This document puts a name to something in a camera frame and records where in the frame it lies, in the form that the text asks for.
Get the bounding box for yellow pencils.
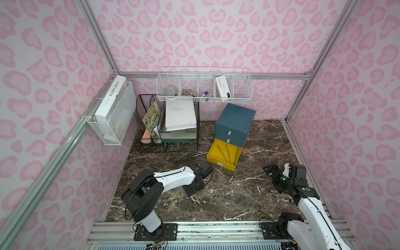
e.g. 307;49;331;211
216;143;232;165

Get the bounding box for yellow bottom drawer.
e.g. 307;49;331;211
207;139;242;171

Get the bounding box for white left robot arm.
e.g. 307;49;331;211
120;162;213;234

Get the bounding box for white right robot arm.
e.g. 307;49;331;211
263;163;350;250

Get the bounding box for teal drawer cabinet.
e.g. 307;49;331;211
215;103;256;148

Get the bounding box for white paper stack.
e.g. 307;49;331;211
165;101;197;132

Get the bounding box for colorful picture book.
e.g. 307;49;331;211
142;102;161;140

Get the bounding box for white small box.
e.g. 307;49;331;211
215;75;231;101

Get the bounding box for white book box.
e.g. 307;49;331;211
94;75;128;123

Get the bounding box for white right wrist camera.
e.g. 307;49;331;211
282;163;290;178

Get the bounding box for green stool frame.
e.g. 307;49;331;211
163;139;198;152

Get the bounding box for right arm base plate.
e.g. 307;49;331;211
259;222;292;240

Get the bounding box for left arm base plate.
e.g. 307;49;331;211
134;223;178;241

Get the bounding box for black wire file rack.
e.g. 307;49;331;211
134;94;200;153

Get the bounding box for white wire wall basket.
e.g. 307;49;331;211
156;66;253;103

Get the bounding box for white wire side basket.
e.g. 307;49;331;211
87;81;136;146

